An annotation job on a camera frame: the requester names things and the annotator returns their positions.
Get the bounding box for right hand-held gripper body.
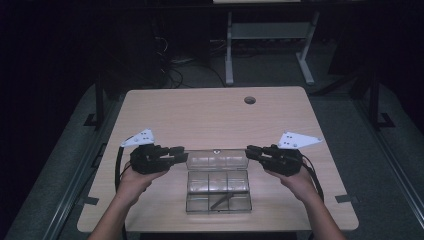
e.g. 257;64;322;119
262;131;324;177

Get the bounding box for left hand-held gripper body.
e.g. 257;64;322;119
120;129;172;175

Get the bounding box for clear plastic compartment box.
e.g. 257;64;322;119
185;148;253;215

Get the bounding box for person's left hand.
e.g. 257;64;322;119
114;161;168;207

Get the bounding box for person's right hand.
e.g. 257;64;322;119
265;159;320;204

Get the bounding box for dark tape strip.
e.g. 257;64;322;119
334;194;360;205
76;196;100;206

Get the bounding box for black metal stand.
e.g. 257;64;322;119
365;66;397;130
83;74;108;130

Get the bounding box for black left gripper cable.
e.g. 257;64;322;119
114;145;128;240

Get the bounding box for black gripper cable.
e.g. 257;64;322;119
300;153;325;203
114;145;128;240

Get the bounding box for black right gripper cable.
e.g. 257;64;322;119
300;153;325;203

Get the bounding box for grey metal floor rail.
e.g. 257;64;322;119
352;99;424;218
41;99;118;240

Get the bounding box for black floor cable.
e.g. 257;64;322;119
161;61;228;89

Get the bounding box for thin white cable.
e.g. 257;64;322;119
153;35;169;56

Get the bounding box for grey metal desk frame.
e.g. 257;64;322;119
224;11;321;87

